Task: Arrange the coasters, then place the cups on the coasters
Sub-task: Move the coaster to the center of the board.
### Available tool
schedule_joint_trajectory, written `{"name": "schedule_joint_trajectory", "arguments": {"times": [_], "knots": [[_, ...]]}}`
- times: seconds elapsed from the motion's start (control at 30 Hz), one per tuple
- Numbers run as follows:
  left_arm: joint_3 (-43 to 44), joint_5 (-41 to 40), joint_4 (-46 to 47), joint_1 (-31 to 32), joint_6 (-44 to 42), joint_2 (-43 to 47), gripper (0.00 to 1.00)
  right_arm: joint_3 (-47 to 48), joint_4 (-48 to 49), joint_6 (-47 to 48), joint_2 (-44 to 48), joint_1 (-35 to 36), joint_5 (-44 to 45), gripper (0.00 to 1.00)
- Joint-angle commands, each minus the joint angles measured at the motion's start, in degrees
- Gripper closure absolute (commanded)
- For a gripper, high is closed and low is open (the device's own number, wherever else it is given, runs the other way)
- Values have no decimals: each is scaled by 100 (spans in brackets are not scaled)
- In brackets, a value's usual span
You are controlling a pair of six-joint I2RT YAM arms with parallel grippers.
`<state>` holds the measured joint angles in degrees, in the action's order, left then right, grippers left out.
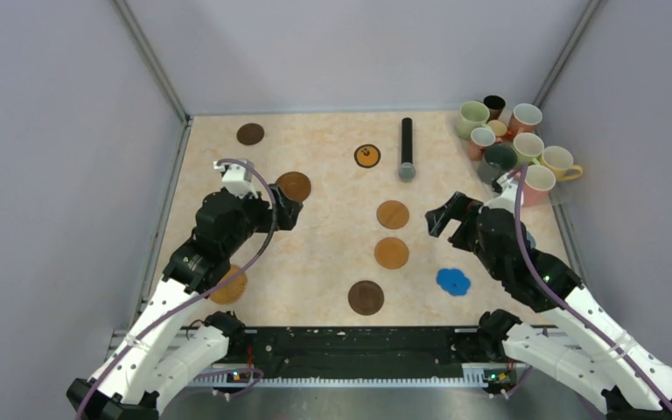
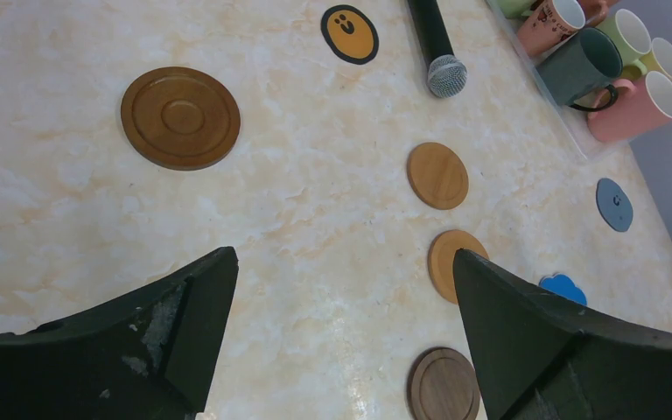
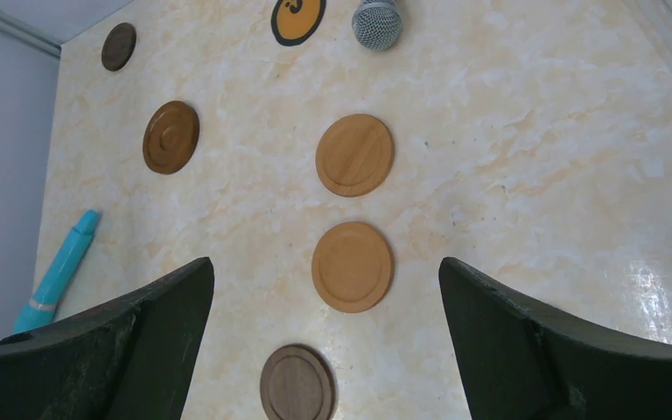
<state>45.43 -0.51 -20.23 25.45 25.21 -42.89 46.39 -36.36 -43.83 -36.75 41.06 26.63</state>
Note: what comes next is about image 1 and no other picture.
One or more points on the brown ringed wooden coaster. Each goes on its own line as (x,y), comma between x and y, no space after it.
(295,185)

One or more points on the small pink cup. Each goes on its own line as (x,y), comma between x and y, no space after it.
(480,139)

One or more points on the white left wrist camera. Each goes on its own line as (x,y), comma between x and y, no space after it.
(235,178)

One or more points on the light green mug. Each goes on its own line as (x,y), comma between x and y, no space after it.
(472,115)

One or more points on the small yellow cup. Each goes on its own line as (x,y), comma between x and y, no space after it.
(499,128)

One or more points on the dark green mug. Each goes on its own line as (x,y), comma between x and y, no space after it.
(496,160)

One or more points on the yellow mug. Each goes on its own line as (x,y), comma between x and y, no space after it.
(561,162)

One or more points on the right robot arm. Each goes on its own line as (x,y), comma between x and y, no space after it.
(608,367)

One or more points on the blue flower coaster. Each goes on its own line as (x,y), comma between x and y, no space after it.
(453,281)

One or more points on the black cup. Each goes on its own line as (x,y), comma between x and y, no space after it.
(495,105)

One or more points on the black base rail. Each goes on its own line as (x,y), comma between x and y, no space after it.
(368,356)

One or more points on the black microphone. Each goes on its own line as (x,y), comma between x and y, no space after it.
(406,169)

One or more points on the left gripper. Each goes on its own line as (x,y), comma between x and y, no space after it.
(287,209)

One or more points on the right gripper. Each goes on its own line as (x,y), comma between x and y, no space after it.
(462,208)

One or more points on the woven rattan coaster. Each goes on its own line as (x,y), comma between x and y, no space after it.
(231,293)

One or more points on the pale green cup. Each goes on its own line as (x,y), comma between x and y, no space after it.
(527,147)

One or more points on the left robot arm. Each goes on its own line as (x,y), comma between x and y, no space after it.
(142,376)

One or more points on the orange face coaster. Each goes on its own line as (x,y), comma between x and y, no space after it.
(367,156)

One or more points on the dark brown wooden coaster bottom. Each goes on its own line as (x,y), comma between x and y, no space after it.
(365,297)

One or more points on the light wooden coaster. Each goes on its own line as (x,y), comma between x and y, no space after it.
(392,214)
(391,253)

